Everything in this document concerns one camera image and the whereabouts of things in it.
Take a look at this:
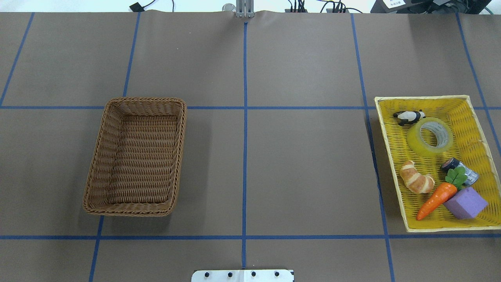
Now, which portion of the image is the yellow tape roll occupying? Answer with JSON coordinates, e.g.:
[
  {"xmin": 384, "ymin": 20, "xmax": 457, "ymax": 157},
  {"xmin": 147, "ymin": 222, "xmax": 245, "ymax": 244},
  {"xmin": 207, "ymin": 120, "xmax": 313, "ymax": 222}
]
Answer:
[{"xmin": 406, "ymin": 117, "xmax": 453, "ymax": 157}]

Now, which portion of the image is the brown wicker basket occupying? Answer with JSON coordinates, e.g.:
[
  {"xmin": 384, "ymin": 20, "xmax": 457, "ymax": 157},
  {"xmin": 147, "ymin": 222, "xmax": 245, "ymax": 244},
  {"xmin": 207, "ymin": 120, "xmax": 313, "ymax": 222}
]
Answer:
[{"xmin": 83, "ymin": 98, "xmax": 187, "ymax": 217}]

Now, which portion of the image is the yellow woven basket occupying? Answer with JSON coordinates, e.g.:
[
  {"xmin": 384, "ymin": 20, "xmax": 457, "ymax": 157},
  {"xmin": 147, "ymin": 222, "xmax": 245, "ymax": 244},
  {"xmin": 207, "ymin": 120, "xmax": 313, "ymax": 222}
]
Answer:
[{"xmin": 374, "ymin": 95, "xmax": 500, "ymax": 232}]

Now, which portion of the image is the panda figurine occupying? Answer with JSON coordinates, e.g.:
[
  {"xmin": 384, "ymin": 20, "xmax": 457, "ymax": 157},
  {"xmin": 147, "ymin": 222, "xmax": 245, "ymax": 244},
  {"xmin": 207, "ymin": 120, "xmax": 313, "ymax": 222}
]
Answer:
[{"xmin": 393, "ymin": 110, "xmax": 426, "ymax": 127}]

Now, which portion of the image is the toy croissant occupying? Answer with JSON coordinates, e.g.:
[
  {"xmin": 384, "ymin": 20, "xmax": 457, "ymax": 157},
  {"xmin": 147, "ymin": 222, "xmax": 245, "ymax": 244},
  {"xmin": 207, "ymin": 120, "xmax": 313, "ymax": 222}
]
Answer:
[{"xmin": 399, "ymin": 160, "xmax": 435, "ymax": 194}]

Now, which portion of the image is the black device on desk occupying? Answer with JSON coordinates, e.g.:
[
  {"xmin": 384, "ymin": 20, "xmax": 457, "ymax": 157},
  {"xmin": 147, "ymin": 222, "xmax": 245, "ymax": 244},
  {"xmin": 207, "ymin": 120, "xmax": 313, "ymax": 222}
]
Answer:
[{"xmin": 370, "ymin": 0, "xmax": 495, "ymax": 14}]

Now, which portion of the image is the toy carrot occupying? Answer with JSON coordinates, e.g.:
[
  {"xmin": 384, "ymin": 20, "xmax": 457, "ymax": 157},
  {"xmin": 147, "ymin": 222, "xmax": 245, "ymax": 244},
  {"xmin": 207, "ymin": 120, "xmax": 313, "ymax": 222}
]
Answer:
[{"xmin": 416, "ymin": 166, "xmax": 467, "ymax": 220}]

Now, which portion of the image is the small silver can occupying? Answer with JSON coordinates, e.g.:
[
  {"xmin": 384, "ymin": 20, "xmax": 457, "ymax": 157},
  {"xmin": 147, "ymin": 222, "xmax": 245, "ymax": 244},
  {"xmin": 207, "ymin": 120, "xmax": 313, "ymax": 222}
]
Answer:
[{"xmin": 440, "ymin": 157, "xmax": 479, "ymax": 187}]

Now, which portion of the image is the purple foam block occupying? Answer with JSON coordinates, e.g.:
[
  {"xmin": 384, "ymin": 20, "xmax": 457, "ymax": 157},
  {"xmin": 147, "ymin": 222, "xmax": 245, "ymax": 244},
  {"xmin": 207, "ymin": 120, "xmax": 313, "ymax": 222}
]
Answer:
[{"xmin": 443, "ymin": 187, "xmax": 488, "ymax": 220}]

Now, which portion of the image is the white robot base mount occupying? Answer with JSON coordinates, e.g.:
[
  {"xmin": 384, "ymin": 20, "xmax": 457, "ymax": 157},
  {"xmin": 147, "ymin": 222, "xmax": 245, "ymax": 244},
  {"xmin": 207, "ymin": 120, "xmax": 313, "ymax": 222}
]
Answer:
[{"xmin": 191, "ymin": 269, "xmax": 295, "ymax": 282}]

